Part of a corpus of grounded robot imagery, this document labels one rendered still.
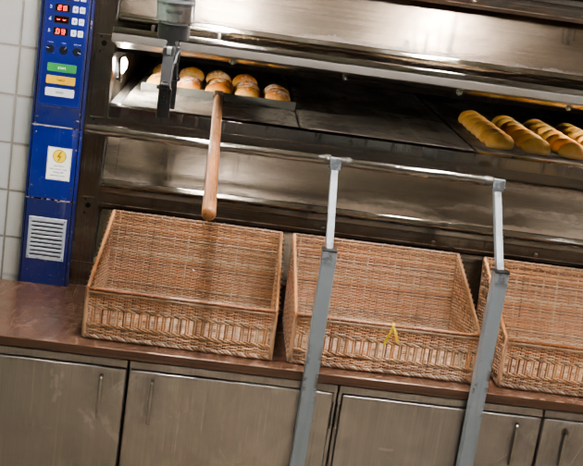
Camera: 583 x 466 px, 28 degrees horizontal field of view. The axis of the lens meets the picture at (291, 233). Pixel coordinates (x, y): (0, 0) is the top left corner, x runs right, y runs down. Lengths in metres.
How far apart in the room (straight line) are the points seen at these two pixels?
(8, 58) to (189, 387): 1.18
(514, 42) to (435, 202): 0.57
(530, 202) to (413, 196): 0.39
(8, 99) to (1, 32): 0.21
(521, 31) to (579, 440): 1.27
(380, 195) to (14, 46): 1.24
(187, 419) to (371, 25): 1.33
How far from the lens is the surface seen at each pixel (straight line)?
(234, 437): 3.40
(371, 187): 3.76
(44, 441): 3.46
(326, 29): 3.66
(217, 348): 3.35
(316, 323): 3.22
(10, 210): 3.83
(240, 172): 3.73
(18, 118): 3.76
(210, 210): 2.37
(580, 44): 3.82
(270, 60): 3.52
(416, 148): 3.74
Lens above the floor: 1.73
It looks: 14 degrees down
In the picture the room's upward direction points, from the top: 8 degrees clockwise
